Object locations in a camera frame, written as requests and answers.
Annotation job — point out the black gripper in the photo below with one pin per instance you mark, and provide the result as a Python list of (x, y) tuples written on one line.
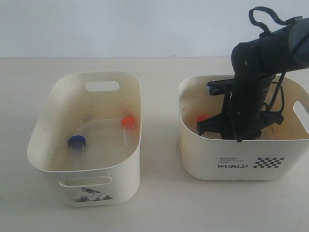
[(242, 107)]

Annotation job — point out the orange-capped clear tube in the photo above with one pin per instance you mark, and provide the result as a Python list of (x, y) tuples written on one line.
[(129, 130), (202, 118)]

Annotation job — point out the cream plastic bin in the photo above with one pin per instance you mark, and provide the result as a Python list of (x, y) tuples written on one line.
[(90, 104), (208, 157)]

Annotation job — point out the blue-capped clear tube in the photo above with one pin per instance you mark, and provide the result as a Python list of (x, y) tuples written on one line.
[(77, 151)]

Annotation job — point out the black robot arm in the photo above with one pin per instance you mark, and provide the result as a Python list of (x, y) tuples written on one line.
[(259, 69)]

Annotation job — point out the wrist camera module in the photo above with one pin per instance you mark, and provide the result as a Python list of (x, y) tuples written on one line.
[(219, 87)]

